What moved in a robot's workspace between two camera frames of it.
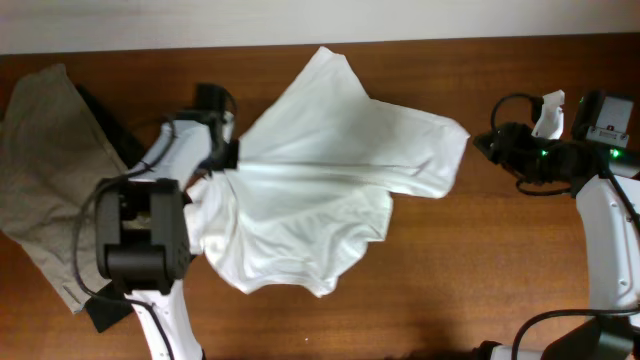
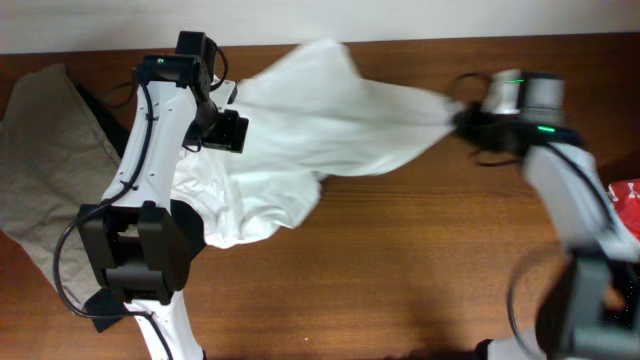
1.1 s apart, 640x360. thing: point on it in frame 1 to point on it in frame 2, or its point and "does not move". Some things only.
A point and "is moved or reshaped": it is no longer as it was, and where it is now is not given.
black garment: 111,308 does not move
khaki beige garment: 53,152 does not move
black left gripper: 233,163 to 230,133
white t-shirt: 311,189 is moved or reshaped
